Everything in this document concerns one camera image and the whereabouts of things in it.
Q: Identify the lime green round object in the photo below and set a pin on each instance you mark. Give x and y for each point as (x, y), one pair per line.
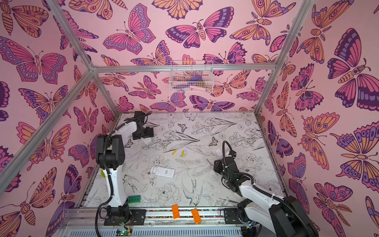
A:
(102, 173)

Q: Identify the white wire basket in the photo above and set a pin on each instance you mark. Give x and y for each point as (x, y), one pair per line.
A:
(193, 76)

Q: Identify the left orange toy brick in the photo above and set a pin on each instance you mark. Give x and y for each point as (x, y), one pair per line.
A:
(175, 211)

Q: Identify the right orange toy brick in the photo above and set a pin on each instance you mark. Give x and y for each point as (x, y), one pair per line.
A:
(196, 216)

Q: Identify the green toy brick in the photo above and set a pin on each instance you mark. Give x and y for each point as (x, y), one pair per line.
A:
(134, 199)

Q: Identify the white battery cover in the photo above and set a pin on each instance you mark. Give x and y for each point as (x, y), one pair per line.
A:
(219, 153)

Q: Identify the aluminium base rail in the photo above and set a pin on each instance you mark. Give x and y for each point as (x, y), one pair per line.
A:
(159, 222)

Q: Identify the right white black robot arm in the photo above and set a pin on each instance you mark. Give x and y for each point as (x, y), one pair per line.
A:
(284, 216)

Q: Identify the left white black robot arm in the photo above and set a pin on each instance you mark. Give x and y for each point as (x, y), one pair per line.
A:
(110, 156)

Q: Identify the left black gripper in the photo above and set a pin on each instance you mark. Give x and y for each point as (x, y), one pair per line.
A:
(149, 130)

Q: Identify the purple object in basket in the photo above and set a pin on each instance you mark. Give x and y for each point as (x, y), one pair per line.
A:
(196, 80)

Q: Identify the small white remote control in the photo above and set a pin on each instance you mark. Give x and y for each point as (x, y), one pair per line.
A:
(146, 140)

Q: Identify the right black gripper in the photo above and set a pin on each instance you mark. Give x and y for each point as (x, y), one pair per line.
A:
(220, 169)

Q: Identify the orange toy brick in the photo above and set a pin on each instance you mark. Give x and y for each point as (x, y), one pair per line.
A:
(175, 211)
(196, 216)

